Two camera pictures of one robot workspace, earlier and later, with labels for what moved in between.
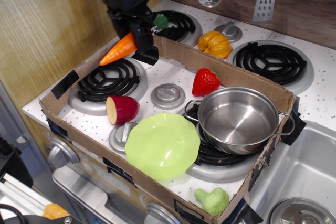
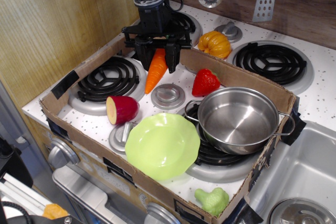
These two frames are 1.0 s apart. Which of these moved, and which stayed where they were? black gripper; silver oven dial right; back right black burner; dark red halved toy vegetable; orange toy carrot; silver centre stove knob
Moved: black gripper; orange toy carrot
Stayed: silver oven dial right; back right black burner; dark red halved toy vegetable; silver centre stove knob
